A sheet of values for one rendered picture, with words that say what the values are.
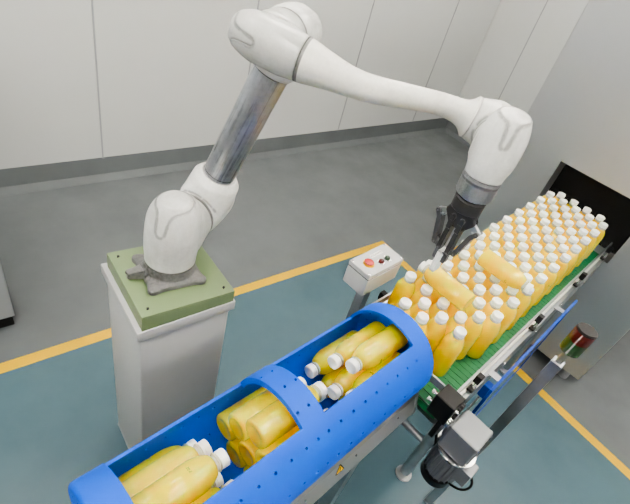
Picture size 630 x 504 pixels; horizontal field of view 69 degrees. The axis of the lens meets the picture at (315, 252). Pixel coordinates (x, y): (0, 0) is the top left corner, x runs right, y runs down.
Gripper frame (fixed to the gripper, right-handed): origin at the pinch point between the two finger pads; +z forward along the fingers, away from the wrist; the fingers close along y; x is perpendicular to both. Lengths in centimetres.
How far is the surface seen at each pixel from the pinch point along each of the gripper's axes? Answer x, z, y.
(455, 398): -5.5, 41.0, -23.2
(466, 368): -30, 51, -18
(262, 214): -106, 141, 177
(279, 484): 61, 24, -13
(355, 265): -11.4, 31.4, 29.2
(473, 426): -15, 55, -32
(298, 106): -196, 97, 250
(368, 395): 31.5, 21.4, -11.2
